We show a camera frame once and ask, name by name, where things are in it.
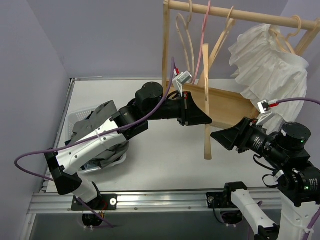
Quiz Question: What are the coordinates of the wooden hanger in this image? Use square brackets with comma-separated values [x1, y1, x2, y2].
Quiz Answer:
[202, 43, 212, 160]
[198, 6, 237, 87]
[268, 15, 302, 55]

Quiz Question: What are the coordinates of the white shirt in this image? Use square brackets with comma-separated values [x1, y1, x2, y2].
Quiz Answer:
[228, 23, 310, 133]

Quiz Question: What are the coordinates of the pink plastic hanger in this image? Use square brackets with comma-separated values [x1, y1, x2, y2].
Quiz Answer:
[192, 0, 211, 85]

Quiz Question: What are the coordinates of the grey garment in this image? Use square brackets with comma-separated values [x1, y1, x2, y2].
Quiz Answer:
[65, 100, 130, 171]

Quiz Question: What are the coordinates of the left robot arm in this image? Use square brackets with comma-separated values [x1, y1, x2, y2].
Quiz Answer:
[44, 82, 212, 210]

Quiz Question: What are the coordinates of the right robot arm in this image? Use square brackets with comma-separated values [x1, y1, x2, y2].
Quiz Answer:
[210, 117, 320, 240]

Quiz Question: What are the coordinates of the wooden clothes rack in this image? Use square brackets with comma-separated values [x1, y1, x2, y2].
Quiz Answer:
[162, 0, 320, 128]

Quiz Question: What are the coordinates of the white plastic basket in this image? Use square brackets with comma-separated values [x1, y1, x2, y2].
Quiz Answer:
[66, 106, 127, 175]

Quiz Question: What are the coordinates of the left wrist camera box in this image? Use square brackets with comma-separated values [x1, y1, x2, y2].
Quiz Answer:
[171, 68, 192, 94]

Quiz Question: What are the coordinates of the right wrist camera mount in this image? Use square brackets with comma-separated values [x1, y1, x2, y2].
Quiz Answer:
[256, 99, 279, 126]

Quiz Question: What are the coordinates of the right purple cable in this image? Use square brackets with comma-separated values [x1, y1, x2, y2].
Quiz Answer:
[276, 97, 320, 106]

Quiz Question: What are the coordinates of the aluminium mounting rail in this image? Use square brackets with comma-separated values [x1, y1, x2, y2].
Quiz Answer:
[27, 188, 281, 214]

